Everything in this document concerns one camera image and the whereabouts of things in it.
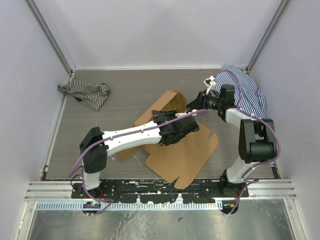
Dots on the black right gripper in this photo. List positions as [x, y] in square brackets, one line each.
[199, 103]

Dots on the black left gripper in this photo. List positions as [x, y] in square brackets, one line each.
[157, 113]

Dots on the brown cardboard box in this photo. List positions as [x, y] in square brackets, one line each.
[180, 162]

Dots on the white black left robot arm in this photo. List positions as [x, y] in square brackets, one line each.
[98, 145]

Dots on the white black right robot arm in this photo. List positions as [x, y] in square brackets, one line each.
[256, 144]

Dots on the blue white striped cloth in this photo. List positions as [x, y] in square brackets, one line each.
[247, 94]

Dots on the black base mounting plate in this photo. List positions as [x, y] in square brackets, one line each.
[158, 191]

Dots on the black white striped cloth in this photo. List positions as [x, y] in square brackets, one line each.
[91, 95]

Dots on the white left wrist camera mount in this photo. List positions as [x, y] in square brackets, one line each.
[192, 113]

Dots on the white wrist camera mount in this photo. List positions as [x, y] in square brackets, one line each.
[210, 83]
[192, 113]

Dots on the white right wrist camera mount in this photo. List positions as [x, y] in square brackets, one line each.
[210, 83]

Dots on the aluminium rail beam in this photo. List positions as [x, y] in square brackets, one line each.
[62, 190]

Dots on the left aluminium corner post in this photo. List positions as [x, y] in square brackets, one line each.
[48, 34]

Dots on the aluminium corner post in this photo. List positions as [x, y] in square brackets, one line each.
[48, 34]
[279, 12]

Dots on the right aluminium corner post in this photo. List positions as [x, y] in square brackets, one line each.
[279, 12]

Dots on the white slotted cable duct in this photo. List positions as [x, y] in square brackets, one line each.
[138, 206]

